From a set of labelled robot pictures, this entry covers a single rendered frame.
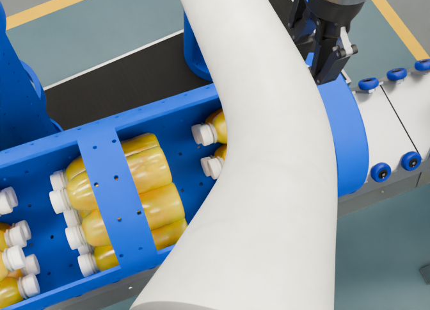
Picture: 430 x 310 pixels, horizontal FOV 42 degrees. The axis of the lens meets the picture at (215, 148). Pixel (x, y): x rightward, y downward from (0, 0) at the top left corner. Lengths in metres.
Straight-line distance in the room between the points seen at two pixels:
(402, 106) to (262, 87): 1.07
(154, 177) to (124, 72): 1.32
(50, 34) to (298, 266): 2.35
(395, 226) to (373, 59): 0.74
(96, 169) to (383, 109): 0.72
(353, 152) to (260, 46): 0.66
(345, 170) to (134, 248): 0.39
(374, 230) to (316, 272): 2.00
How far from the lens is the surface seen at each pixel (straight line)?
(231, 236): 0.25
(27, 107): 1.62
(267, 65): 0.34
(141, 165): 0.95
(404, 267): 2.26
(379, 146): 1.32
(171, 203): 0.97
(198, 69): 2.16
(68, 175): 1.03
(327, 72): 0.76
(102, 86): 2.22
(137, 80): 2.21
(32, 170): 1.14
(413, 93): 1.41
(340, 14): 0.69
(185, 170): 1.18
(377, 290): 2.21
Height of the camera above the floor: 2.07
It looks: 67 degrees down
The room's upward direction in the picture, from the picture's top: 8 degrees clockwise
